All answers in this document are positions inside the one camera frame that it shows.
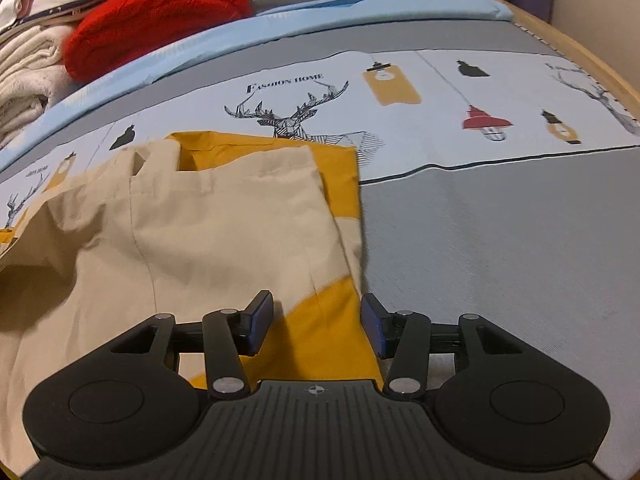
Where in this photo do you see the beige and mustard garment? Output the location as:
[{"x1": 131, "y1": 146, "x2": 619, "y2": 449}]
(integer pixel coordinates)
[{"x1": 1, "y1": 131, "x2": 381, "y2": 474}]

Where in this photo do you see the red knitted sweater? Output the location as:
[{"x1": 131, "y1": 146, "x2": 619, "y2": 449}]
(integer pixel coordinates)
[{"x1": 63, "y1": 0, "x2": 253, "y2": 84}]

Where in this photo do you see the light blue quilt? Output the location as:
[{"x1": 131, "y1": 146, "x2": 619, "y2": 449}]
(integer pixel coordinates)
[{"x1": 1, "y1": 0, "x2": 514, "y2": 169}]

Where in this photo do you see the cream folded blanket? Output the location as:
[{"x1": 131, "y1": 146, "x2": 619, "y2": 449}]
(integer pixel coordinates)
[{"x1": 1, "y1": 25, "x2": 74, "y2": 148}]

